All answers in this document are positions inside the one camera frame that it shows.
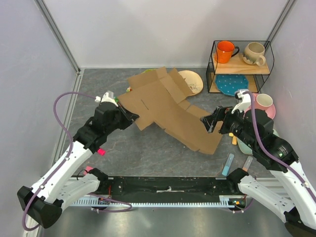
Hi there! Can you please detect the blue marker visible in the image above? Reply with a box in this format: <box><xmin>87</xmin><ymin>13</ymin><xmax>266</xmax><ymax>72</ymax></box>
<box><xmin>222</xmin><ymin>153</ymin><xmax>235</xmax><ymax>176</ymax></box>

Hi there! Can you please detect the cream plate with branch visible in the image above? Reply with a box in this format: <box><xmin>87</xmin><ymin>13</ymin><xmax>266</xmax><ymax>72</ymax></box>
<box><xmin>179</xmin><ymin>70</ymin><xmax>203</xmax><ymax>96</ymax></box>

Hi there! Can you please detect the orange mug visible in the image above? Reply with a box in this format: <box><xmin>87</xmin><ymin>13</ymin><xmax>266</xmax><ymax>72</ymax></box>
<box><xmin>215</xmin><ymin>40</ymin><xmax>240</xmax><ymax>64</ymax></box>

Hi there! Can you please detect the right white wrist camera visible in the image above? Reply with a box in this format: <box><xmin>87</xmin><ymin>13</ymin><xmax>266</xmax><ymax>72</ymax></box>
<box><xmin>232</xmin><ymin>89</ymin><xmax>252</xmax><ymax>114</ymax></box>

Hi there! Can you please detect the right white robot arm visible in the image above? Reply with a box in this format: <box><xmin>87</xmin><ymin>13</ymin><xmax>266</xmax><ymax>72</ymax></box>
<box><xmin>200</xmin><ymin>106</ymin><xmax>316</xmax><ymax>237</ymax></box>

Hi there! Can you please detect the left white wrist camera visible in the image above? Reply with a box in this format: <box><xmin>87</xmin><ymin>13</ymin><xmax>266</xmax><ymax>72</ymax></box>
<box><xmin>95</xmin><ymin>91</ymin><xmax>118</xmax><ymax>107</ymax></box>

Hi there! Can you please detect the brown cardboard box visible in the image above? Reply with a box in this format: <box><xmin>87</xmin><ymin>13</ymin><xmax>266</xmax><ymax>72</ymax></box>
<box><xmin>118</xmin><ymin>67</ymin><xmax>222</xmax><ymax>155</ymax></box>

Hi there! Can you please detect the blue polka dot plate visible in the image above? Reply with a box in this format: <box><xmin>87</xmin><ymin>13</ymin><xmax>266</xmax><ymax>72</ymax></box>
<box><xmin>215</xmin><ymin>75</ymin><xmax>249</xmax><ymax>96</ymax></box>

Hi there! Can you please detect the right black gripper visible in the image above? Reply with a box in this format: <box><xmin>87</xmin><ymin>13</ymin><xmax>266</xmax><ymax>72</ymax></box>
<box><xmin>199</xmin><ymin>103</ymin><xmax>258</xmax><ymax>149</ymax></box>

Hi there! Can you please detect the pink black marker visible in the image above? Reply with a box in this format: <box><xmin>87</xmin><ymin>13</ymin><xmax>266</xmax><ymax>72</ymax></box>
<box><xmin>97</xmin><ymin>148</ymin><xmax>106</xmax><ymax>156</ymax></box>

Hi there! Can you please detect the beige ceramic mug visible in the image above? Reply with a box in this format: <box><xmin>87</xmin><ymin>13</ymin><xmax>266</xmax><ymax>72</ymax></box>
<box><xmin>242</xmin><ymin>42</ymin><xmax>266</xmax><ymax>67</ymax></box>

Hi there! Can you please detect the mint green square plate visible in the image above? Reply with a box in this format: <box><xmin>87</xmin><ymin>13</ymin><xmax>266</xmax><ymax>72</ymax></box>
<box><xmin>237</xmin><ymin>129</ymin><xmax>279</xmax><ymax>155</ymax></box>

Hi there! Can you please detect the pink saucer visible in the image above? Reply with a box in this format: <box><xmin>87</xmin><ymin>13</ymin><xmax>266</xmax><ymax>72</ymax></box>
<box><xmin>242</xmin><ymin>93</ymin><xmax>276</xmax><ymax>119</ymax></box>

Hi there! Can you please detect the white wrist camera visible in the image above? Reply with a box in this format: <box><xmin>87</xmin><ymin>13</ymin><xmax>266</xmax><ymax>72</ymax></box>
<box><xmin>95</xmin><ymin>91</ymin><xmax>118</xmax><ymax>107</ymax></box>
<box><xmin>232</xmin><ymin>89</ymin><xmax>252</xmax><ymax>114</ymax></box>

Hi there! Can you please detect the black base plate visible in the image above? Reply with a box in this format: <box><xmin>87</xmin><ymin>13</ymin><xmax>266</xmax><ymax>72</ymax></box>
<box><xmin>94</xmin><ymin>176</ymin><xmax>242</xmax><ymax>203</ymax></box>

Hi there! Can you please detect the pink cup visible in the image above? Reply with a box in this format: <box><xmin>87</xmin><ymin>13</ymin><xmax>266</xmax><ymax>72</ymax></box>
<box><xmin>253</xmin><ymin>93</ymin><xmax>274</xmax><ymax>111</ymax></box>

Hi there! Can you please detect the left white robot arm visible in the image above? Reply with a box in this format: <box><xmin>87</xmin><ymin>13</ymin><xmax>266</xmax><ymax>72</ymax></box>
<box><xmin>17</xmin><ymin>102</ymin><xmax>139</xmax><ymax>229</ymax></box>

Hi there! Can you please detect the black wire shelf rack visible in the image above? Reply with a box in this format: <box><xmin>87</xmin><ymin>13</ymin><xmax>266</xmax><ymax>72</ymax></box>
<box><xmin>206</xmin><ymin>40</ymin><xmax>275</xmax><ymax>93</ymax></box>

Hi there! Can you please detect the yellow marker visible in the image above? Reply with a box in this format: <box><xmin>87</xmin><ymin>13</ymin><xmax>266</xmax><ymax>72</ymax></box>
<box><xmin>229</xmin><ymin>133</ymin><xmax>237</xmax><ymax>145</ymax></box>

